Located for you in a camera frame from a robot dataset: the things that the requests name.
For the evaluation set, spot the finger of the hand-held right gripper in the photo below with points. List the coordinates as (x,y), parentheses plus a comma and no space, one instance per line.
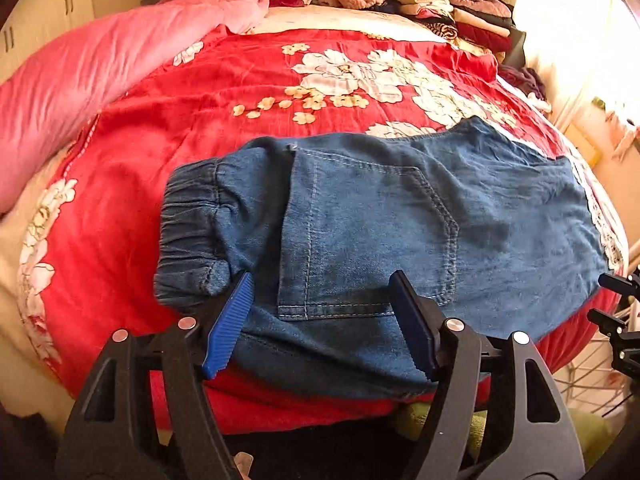
(617,335)
(622,285)

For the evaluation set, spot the white curtain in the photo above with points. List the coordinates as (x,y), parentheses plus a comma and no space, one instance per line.
(570,25)

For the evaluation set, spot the white wardrobe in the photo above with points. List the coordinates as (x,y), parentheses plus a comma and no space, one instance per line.
(45,15)

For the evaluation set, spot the blue denim pants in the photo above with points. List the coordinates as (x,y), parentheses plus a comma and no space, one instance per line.
(350,210)

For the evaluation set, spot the dark red garment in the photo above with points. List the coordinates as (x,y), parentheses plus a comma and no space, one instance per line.
(287,1)

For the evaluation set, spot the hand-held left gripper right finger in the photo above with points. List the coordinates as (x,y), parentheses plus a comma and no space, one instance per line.
(415,320)

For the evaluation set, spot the dark purple garment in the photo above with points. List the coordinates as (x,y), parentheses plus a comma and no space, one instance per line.
(522,80)

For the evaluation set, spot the pile of folded clothes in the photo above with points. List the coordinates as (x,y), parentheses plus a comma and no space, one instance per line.
(475,15)

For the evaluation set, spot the green fuzzy cloth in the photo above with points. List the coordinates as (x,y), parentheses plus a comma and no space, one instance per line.
(590,430)

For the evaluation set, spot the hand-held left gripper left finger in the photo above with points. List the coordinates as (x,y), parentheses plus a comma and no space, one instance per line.
(230,325)

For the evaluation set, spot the pink quilt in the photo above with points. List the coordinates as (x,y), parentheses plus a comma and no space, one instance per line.
(75,75)

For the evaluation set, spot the red floral blanket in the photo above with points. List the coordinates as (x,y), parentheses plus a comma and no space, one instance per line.
(200,110)

